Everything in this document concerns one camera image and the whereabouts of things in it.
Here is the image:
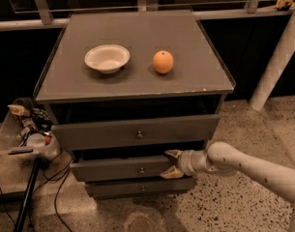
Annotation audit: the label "grey drawer cabinet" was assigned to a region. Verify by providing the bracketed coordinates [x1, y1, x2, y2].
[33, 10, 236, 199]

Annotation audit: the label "white bowl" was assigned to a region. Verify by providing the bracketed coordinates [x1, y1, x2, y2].
[84, 44, 131, 74]

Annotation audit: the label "orange fruit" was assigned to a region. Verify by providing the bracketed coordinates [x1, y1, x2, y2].
[153, 50, 174, 74]

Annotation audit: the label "grey top drawer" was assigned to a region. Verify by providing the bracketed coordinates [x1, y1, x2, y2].
[52, 114, 220, 151]

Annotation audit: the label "white diagonal pole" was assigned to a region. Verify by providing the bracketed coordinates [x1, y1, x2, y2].
[249, 9, 295, 111]

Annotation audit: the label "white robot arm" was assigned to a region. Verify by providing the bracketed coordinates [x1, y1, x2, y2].
[160, 142, 295, 232]

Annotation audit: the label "black cable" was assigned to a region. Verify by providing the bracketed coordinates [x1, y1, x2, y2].
[0, 152, 75, 232]

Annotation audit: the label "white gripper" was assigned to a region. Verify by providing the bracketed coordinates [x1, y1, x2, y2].
[160, 149, 197, 179]

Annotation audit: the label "grey drawer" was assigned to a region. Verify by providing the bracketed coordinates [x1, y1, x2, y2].
[52, 114, 220, 151]
[71, 156, 177, 182]
[85, 177, 195, 199]

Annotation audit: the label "yellow clamp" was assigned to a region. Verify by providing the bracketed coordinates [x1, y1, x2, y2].
[276, 0, 295, 11]

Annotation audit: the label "clear plastic bin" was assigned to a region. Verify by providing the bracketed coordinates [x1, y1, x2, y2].
[0, 98, 60, 160]

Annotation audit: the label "metal railing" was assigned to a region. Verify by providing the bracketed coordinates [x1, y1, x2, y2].
[0, 0, 295, 32]

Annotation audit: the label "black pole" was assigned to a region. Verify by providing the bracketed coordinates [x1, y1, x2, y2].
[14, 158, 42, 232]

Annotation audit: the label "clutter items in bin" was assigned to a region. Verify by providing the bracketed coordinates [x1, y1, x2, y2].
[8, 104, 52, 147]

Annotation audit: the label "grey bottom drawer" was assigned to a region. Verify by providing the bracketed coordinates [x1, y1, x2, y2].
[85, 177, 195, 199]

